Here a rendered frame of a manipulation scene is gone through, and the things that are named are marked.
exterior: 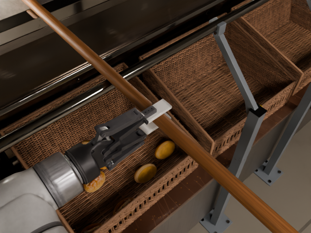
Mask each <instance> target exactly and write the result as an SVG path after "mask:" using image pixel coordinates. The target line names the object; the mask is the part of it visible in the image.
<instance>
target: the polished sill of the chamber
mask: <svg viewBox="0 0 311 233"><path fill-rule="evenodd" d="M105 1H108V0H53V1H50V2H47V3H45V4H42V6H43V7H44V8H45V9H46V10H47V11H49V12H50V13H51V14H52V15H53V16H54V17H55V18H57V19H58V20H59V21H60V20H62V19H65V18H67V17H70V16H72V15H75V14H77V13H79V12H82V11H84V10H86V9H89V8H91V7H93V6H96V5H98V4H101V3H103V2H105ZM46 26H48V24H46V23H45V22H44V21H43V20H42V19H41V18H40V17H39V16H38V15H37V14H36V13H35V12H33V11H32V10H31V9H29V10H27V11H24V12H21V13H19V14H16V15H14V16H11V17H8V18H6V19H3V20H1V21H0V46H1V45H3V44H5V43H8V42H10V41H12V40H15V39H17V38H19V37H22V36H24V35H27V34H29V33H32V32H34V31H37V30H39V29H41V28H44V27H46Z"/></svg>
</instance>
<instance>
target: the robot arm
mask: <svg viewBox="0 0 311 233"><path fill-rule="evenodd" d="M171 108H172V106H171V105H170V104H169V103H168V102H167V101H166V100H164V99H161V100H160V101H158V102H157V103H155V104H154V105H152V106H150V107H148V108H147V109H145V110H143V111H141V112H140V111H139V110H138V109H137V108H133V109H131V110H129V111H127V112H125V113H123V114H122V115H120V116H118V117H116V118H114V119H112V120H110V121H108V122H106V123H103V124H99V125H96V126H95V127H94V129H95V131H96V136H95V137H94V138H93V139H91V141H90V142H88V143H87V144H82V143H78V144H76V145H74V146H73V147H71V148H70V149H68V150H66V151H65V153H64V155H63V154H62V153H60V152H56V153H54V154H53V155H51V156H49V157H47V158H46V159H44V160H42V161H41V162H39V163H36V164H35V165H34V166H33V167H31V168H29V169H27V170H24V171H21V172H17V173H14V174H12V175H10V176H8V177H6V178H4V179H2V180H1V181H0V233H68V232H67V230H66V229H65V228H64V226H63V225H62V223H61V221H60V219H59V217H58V215H57V213H56V210H57V209H58V208H59V207H62V206H63V205H64V204H65V203H67V202H68V201H70V200H71V199H73V198H74V197H76V196H77V195H78V194H80V193H81V192H83V185H82V184H88V183H90V182H91V181H92V180H94V179H95V178H97V177H98V176H99V175H100V168H103V167H104V166H105V167H106V168H107V169H108V170H109V171H111V170H112V169H113V168H114V167H115V166H116V165H117V164H118V163H119V162H121V161H122V160H124V159H125V158H126V157H128V156H129V155H130V154H132V153H133V152H134V151H136V150H137V149H138V148H140V147H141V146H142V145H143V144H144V143H145V142H144V139H145V138H146V137H147V135H148V134H150V133H151V132H153V131H154V130H156V129H157V128H158V126H156V125H155V124H154V123H153V120H155V119H156V118H158V117H159V116H161V115H162V114H165V115H166V116H168V117H169V118H170V119H171V117H170V116H169V115H168V114H167V113H166V112H167V111H168V110H170V109H171Z"/></svg>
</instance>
